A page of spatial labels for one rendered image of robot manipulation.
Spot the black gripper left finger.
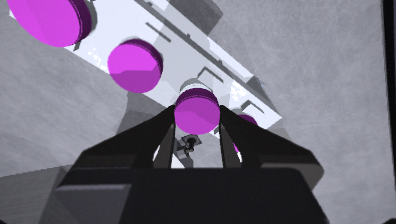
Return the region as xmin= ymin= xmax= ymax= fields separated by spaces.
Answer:
xmin=70 ymin=105 xmax=176 ymax=169

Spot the white button housing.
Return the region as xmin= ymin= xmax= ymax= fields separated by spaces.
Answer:
xmin=171 ymin=134 xmax=202 ymax=168

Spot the white tray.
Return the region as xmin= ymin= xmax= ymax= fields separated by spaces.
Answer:
xmin=237 ymin=128 xmax=293 ymax=161

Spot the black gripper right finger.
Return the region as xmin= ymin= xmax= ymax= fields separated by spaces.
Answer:
xmin=219 ymin=105 xmax=324 ymax=190

